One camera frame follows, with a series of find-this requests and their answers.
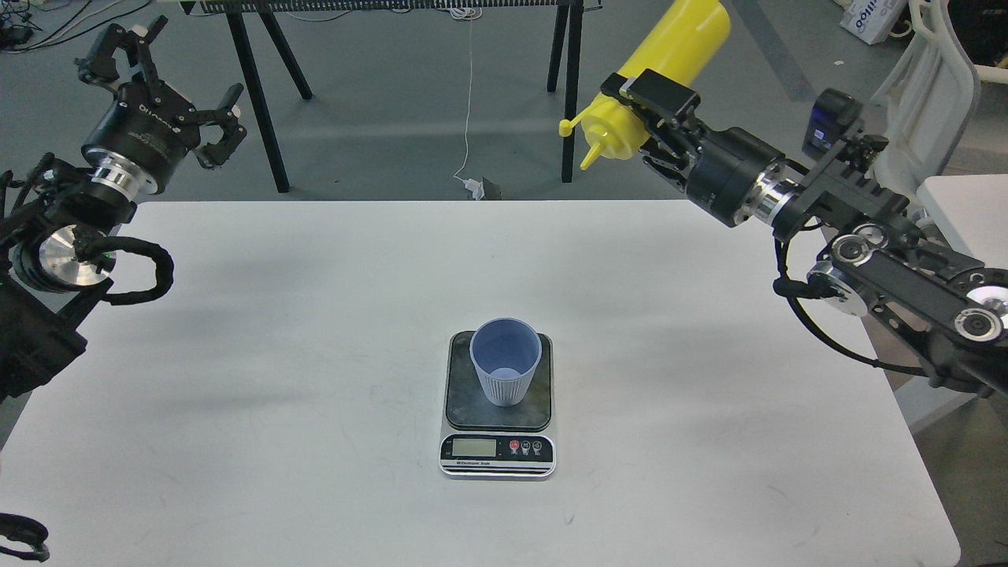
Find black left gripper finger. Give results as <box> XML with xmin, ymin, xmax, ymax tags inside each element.
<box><xmin>75</xmin><ymin>16</ymin><xmax>169</xmax><ymax>103</ymax></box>
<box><xmin>188</xmin><ymin>83</ymin><xmax>248</xmax><ymax>171</ymax></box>

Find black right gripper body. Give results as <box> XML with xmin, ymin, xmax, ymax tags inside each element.
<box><xmin>683</xmin><ymin>127</ymin><xmax>785</xmax><ymax>228</ymax></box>

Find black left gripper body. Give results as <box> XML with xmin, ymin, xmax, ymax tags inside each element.
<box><xmin>80</xmin><ymin>102</ymin><xmax>201</xmax><ymax>195</ymax></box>

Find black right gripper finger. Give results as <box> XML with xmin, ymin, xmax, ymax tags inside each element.
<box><xmin>642</xmin><ymin>139</ymin><xmax>698</xmax><ymax>190</ymax></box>
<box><xmin>600</xmin><ymin>69</ymin><xmax>702</xmax><ymax>132</ymax></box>

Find yellow squeeze bottle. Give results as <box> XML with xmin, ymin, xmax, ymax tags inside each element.
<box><xmin>558</xmin><ymin>1</ymin><xmax>731</xmax><ymax>171</ymax></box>

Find blue ribbed plastic cup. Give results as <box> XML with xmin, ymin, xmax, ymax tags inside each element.
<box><xmin>469</xmin><ymin>318</ymin><xmax>543</xmax><ymax>408</ymax></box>

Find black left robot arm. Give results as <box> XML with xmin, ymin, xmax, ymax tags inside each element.
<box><xmin>1</xmin><ymin>16</ymin><xmax>247</xmax><ymax>399</ymax></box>

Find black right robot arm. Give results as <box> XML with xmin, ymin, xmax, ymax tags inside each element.
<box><xmin>601</xmin><ymin>69</ymin><xmax>1007</xmax><ymax>396</ymax></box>

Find digital kitchen scale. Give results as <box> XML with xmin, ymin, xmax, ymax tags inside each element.
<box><xmin>439</xmin><ymin>331</ymin><xmax>557</xmax><ymax>480</ymax></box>

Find black trestle table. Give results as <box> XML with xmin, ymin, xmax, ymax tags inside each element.
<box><xmin>187</xmin><ymin>1</ymin><xmax>586</xmax><ymax>200</ymax></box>

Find white cardboard box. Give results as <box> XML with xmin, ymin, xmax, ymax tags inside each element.
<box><xmin>839</xmin><ymin>0</ymin><xmax>910</xmax><ymax>46</ymax></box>

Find white office chair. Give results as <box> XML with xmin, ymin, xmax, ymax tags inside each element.
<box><xmin>869</xmin><ymin>1</ymin><xmax>1006</xmax><ymax>230</ymax></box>

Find white side table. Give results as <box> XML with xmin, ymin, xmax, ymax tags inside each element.
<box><xmin>894</xmin><ymin>175</ymin><xmax>1007</xmax><ymax>434</ymax></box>

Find black floor cables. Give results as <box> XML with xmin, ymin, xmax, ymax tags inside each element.
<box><xmin>0</xmin><ymin>0</ymin><xmax>154</xmax><ymax>54</ymax></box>

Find white hanging cable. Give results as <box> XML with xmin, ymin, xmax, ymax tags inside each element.
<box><xmin>450</xmin><ymin>6</ymin><xmax>486</xmax><ymax>198</ymax></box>

